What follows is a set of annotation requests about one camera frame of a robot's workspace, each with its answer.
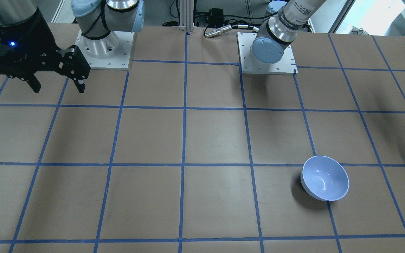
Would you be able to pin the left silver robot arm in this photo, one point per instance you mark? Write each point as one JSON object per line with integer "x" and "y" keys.
{"x": 280, "y": 30}

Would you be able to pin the black power box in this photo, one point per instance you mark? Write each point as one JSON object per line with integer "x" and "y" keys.
{"x": 215, "y": 17}

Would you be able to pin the silver cable connector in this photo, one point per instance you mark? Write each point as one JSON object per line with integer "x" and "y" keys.
{"x": 218, "y": 31}

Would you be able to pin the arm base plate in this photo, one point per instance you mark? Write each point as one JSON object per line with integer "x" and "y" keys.
{"x": 251, "y": 65}
{"x": 110, "y": 53}

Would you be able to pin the aluminium frame post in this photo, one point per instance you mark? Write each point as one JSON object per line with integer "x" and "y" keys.
{"x": 186, "y": 15}

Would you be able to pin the blue bowl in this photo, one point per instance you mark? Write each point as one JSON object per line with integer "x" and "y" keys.
{"x": 324, "y": 178}

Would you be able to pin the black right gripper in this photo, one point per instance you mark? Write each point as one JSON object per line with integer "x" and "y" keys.
{"x": 43, "y": 36}

